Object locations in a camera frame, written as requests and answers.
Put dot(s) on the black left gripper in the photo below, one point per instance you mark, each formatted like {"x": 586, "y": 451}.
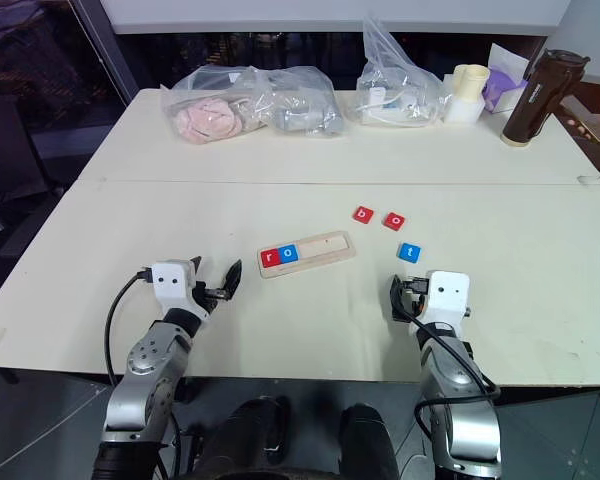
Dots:
{"x": 211, "y": 295}

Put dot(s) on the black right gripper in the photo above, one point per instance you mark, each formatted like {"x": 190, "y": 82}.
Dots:
{"x": 414, "y": 295}

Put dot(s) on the red letter tile o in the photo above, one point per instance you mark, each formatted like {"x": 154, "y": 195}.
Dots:
{"x": 394, "y": 221}

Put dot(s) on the wooden letter tray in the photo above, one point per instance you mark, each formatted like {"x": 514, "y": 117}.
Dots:
{"x": 325, "y": 252}

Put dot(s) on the red letter tile b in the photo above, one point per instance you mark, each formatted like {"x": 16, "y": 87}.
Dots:
{"x": 363, "y": 215}

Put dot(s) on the grey smartphone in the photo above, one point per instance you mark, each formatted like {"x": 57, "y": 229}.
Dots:
{"x": 587, "y": 120}

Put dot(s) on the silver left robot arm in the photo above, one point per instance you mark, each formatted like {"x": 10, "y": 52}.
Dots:
{"x": 145, "y": 370}

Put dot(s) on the blue letter tile t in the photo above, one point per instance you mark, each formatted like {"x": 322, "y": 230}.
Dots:
{"x": 410, "y": 252}

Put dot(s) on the red letter r block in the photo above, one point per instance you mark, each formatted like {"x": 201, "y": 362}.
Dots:
{"x": 270, "y": 257}

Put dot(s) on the blue letter o block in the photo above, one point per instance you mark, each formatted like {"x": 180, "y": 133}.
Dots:
{"x": 288, "y": 254}

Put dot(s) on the dark rounded shape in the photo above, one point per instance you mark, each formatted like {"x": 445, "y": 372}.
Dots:
{"x": 245, "y": 435}
{"x": 367, "y": 440}

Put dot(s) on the plastic bag with pink plush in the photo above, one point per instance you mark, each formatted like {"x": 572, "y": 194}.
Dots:
{"x": 205, "y": 115}

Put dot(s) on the plastic bag with grey parts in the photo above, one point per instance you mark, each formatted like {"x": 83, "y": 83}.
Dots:
{"x": 305, "y": 110}

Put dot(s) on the stack of cream cups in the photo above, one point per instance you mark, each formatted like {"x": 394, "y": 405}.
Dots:
{"x": 465, "y": 100}

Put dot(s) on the black office chair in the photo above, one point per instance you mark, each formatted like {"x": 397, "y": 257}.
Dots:
{"x": 15, "y": 165}

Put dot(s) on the dark brown drinking bottle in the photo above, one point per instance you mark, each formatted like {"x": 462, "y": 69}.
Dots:
{"x": 535, "y": 105}

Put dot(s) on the purple and white tissue box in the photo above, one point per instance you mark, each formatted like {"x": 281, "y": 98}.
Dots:
{"x": 502, "y": 85}

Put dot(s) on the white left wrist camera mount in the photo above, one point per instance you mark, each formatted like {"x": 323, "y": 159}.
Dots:
{"x": 170, "y": 285}

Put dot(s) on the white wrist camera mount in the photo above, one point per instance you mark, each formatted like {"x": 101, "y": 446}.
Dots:
{"x": 170, "y": 285}
{"x": 447, "y": 300}

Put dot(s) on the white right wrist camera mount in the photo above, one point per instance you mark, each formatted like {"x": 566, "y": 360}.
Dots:
{"x": 447, "y": 300}

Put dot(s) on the grey metal window post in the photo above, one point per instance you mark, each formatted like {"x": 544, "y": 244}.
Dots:
{"x": 105, "y": 45}

